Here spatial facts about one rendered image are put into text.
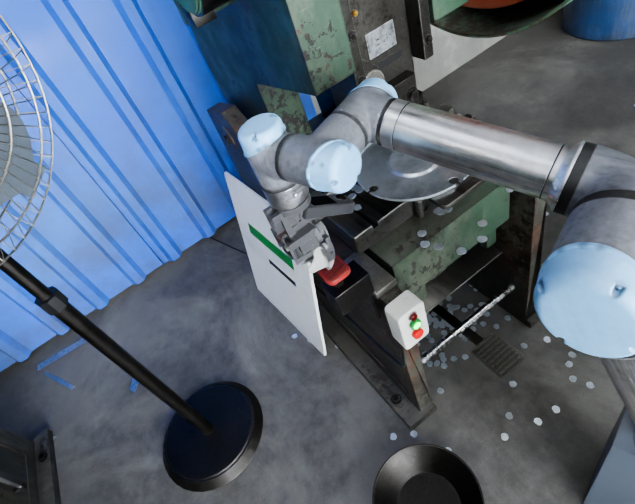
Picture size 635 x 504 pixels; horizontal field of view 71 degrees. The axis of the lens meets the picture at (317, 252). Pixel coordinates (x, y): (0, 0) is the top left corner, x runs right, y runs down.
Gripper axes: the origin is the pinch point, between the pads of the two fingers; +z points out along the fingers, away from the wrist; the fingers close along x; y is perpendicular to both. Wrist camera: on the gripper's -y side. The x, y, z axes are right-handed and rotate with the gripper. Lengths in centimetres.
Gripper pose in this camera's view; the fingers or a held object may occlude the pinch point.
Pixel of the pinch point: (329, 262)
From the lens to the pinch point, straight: 93.9
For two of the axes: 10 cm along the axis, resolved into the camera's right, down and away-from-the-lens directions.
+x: 5.3, 5.0, -6.8
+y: -7.9, 5.7, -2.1
